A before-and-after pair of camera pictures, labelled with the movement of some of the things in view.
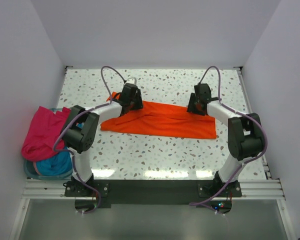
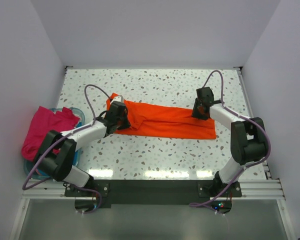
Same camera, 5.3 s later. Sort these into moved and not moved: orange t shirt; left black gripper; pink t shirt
Moved: left black gripper
Not moved: pink t shirt; orange t shirt
